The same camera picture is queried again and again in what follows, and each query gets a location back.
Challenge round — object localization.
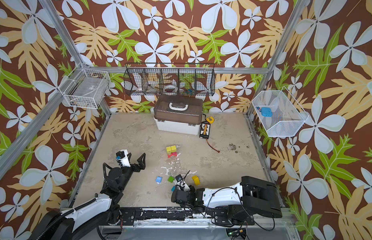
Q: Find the yellow wood block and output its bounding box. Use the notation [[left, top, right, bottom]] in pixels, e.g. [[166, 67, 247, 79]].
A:
[[192, 176, 201, 186]]

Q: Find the blue letter cube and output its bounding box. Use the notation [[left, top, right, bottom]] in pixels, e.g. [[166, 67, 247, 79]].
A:
[[156, 176, 163, 184]]

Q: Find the red wood block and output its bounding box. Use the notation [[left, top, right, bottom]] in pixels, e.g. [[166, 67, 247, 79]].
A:
[[168, 152, 178, 158]]

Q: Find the yellow-green small cube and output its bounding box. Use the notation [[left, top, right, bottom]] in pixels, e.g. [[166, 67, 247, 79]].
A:
[[171, 145, 177, 153]]

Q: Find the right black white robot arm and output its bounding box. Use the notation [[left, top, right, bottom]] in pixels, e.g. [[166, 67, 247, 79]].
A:
[[171, 176, 283, 228]]

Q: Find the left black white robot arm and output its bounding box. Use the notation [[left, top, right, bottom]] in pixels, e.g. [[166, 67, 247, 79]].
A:
[[29, 150, 146, 240]]

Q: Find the green wood cube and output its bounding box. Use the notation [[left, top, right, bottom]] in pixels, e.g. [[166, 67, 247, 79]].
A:
[[168, 176, 175, 183]]

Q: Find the black battery pack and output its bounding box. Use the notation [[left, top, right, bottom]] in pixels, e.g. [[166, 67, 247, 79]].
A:
[[199, 122, 211, 140]]

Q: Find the brown lid storage box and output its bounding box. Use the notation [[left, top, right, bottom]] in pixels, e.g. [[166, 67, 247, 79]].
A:
[[154, 95, 203, 135]]

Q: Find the yellow connector plug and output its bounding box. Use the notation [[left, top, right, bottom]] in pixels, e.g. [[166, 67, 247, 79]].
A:
[[206, 116, 215, 124]]

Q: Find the blue object in basket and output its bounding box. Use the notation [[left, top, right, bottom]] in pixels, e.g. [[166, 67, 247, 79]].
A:
[[261, 107, 273, 118]]

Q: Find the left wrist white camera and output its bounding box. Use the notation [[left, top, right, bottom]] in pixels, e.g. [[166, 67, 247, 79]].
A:
[[116, 150, 131, 168]]

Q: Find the wrist white camera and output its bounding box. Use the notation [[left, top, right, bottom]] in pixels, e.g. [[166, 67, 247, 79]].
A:
[[175, 175, 191, 192], [116, 150, 131, 168]]

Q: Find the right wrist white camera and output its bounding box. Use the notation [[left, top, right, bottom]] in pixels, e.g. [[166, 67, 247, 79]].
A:
[[175, 175, 191, 192]]

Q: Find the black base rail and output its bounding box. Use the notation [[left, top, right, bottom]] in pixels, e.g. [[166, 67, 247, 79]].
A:
[[106, 206, 255, 228]]

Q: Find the red wire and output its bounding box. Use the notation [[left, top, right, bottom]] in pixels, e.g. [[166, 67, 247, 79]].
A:
[[206, 137, 220, 154]]

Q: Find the white wire basket left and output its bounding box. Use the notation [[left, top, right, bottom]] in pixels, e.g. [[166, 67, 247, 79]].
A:
[[59, 64, 111, 109]]

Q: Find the white wire basket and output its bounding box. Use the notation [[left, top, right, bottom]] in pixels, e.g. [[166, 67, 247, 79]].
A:
[[59, 64, 111, 109], [252, 87, 309, 138]]

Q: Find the black wire basket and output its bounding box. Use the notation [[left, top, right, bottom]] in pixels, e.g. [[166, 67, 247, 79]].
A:
[[122, 63, 216, 97]]

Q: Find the white wire basket right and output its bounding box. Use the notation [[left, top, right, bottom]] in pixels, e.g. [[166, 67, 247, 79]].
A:
[[252, 87, 309, 138]]

